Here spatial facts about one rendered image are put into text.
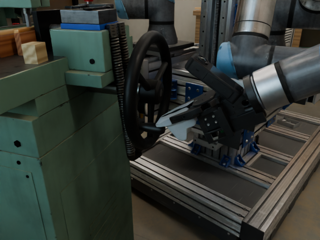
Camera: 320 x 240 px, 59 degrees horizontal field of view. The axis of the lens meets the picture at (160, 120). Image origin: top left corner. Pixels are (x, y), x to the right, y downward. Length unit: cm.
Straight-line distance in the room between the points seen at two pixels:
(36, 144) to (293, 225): 129
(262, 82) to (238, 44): 14
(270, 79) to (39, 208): 58
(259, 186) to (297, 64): 99
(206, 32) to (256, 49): 70
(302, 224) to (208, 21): 107
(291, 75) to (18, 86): 48
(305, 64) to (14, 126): 56
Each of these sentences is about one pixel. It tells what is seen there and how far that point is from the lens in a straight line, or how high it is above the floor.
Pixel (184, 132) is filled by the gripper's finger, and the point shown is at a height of 78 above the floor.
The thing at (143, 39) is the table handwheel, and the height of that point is 94.
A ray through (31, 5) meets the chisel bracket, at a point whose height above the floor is 101.
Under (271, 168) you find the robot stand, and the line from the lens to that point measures 157.
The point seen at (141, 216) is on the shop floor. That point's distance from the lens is 150.
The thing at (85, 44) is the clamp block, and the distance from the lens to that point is 66.
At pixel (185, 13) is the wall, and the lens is 407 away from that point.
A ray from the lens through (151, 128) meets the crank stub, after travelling 60.
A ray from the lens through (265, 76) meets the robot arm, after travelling 50.
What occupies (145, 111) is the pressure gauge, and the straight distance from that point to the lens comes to 100.
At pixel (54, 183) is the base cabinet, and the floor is 63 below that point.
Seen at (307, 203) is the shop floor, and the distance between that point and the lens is 177.
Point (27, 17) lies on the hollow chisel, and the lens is 84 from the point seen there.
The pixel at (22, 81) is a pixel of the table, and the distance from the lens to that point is 59.
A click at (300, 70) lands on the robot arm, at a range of 49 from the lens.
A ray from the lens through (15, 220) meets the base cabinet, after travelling 85.
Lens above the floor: 104
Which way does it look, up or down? 25 degrees down
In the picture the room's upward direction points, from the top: straight up
